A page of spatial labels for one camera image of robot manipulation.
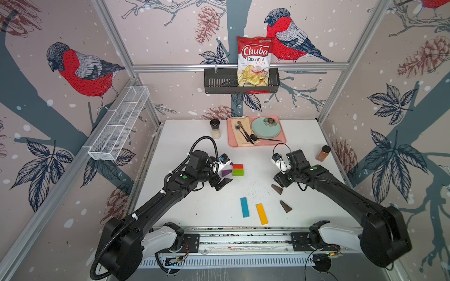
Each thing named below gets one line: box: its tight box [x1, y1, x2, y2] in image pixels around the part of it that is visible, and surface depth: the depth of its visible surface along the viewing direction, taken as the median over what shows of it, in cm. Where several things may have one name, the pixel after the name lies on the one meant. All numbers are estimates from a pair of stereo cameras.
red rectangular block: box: [232, 164, 244, 170], surface depth 97 cm
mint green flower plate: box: [251, 116, 282, 139], surface depth 120 cm
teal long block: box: [240, 197, 250, 218], surface depth 85 cm
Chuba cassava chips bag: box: [236, 36, 272, 88], surface depth 87 cm
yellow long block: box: [255, 203, 269, 226], surface depth 83 cm
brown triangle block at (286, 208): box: [279, 199, 293, 214], surface depth 84 cm
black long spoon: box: [250, 134, 283, 142], surface depth 113 cm
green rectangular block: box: [232, 169, 245, 177], surface depth 97 cm
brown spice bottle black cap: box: [315, 145, 332, 163], surface depth 97 cm
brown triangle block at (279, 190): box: [271, 183, 284, 195], surface depth 90 cm
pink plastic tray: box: [226, 115, 287, 147], surface depth 117 cm
